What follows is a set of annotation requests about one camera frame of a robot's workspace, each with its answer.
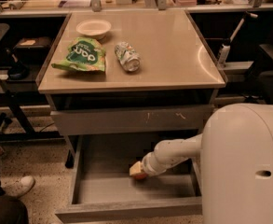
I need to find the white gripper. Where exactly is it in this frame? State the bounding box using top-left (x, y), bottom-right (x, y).
top-left (130, 152), bottom-right (167, 176)

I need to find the red apple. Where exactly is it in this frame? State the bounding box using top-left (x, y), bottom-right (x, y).
top-left (132, 173), bottom-right (147, 180)

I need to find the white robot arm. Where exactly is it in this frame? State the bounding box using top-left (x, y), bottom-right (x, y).
top-left (130, 103), bottom-right (273, 224)

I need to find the open middle drawer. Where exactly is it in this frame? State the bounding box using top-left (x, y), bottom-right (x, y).
top-left (56, 133), bottom-right (202, 223)

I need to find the closed top drawer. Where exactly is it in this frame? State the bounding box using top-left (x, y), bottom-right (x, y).
top-left (51, 105), bottom-right (214, 135)

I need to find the grey drawer cabinet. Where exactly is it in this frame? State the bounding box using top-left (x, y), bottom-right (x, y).
top-left (35, 9), bottom-right (227, 170)

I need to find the crushed soda can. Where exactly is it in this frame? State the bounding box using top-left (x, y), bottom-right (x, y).
top-left (115, 42), bottom-right (140, 72)

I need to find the white shoe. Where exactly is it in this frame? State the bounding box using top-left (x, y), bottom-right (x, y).
top-left (4, 175), bottom-right (35, 198)

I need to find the green chip bag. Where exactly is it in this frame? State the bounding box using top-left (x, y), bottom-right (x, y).
top-left (51, 37), bottom-right (105, 72)

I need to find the white paper bowl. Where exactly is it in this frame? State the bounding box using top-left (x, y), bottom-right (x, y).
top-left (76, 20), bottom-right (112, 40)

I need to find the black joystick device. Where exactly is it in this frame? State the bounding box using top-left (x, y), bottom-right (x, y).
top-left (6, 49), bottom-right (29, 80)

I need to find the black box on shelf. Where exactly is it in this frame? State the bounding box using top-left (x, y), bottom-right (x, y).
top-left (13, 36), bottom-right (52, 56)

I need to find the white handled tool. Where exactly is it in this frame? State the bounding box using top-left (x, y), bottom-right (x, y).
top-left (217, 12), bottom-right (258, 67)

